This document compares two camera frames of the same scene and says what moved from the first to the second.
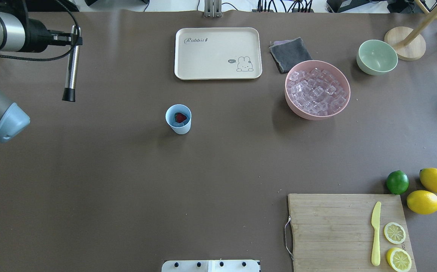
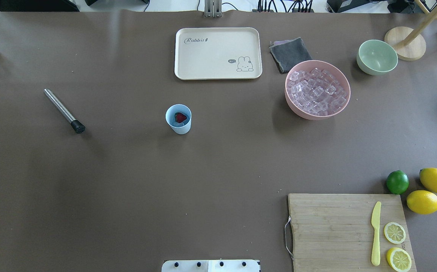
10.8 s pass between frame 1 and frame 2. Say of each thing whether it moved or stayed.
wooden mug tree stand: stayed
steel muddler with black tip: moved
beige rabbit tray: stayed
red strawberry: stayed
